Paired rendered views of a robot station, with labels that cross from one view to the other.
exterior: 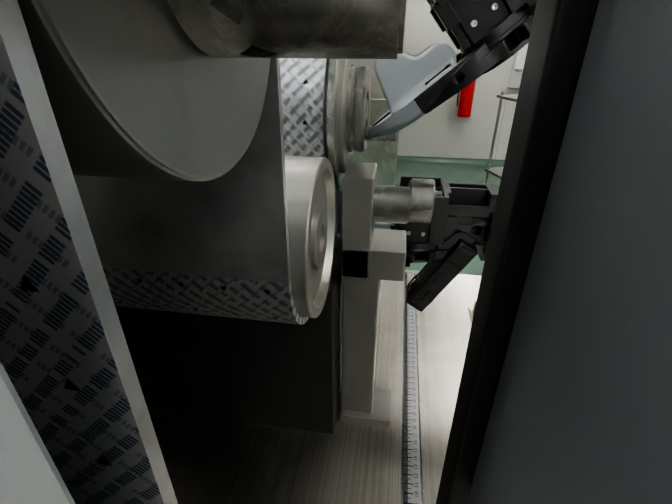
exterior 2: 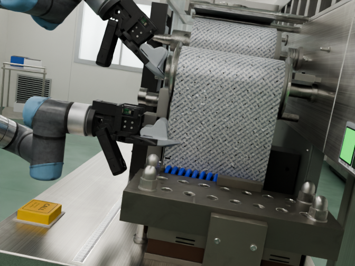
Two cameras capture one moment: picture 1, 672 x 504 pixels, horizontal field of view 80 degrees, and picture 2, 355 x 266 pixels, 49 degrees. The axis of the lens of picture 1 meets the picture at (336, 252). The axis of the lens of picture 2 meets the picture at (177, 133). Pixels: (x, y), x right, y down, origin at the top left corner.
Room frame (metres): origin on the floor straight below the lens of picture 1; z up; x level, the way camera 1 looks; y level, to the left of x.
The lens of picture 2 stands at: (1.32, -0.05, 1.27)
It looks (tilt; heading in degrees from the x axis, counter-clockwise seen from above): 10 degrees down; 176
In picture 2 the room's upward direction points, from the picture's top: 9 degrees clockwise
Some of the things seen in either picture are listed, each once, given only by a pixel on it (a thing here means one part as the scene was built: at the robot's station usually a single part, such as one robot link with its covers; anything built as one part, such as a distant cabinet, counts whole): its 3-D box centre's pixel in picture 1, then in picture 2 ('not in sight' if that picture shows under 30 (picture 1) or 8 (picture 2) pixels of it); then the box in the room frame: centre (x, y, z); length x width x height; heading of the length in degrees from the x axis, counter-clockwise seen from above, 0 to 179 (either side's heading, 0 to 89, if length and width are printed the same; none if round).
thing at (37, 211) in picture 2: not in sight; (40, 211); (0.51, -0.26, 0.91); 0.07 x 0.07 x 0.02; 81
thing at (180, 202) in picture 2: not in sight; (227, 209); (0.59, 0.13, 1.00); 0.40 x 0.16 x 0.06; 81
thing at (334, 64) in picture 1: (343, 110); (176, 72); (0.39, -0.01, 1.25); 0.15 x 0.01 x 0.15; 171
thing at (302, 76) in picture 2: not in sight; (305, 76); (0.44, 0.29, 1.28); 0.06 x 0.05 x 0.02; 81
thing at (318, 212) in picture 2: not in sight; (319, 207); (0.66, 0.28, 1.05); 0.04 x 0.04 x 0.04
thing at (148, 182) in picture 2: not in sight; (149, 177); (0.61, -0.04, 1.05); 0.04 x 0.04 x 0.04
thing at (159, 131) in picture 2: not in sight; (160, 132); (0.47, -0.02, 1.11); 0.09 x 0.03 x 0.06; 80
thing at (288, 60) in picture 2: not in sight; (282, 88); (0.43, 0.24, 1.25); 0.15 x 0.01 x 0.15; 171
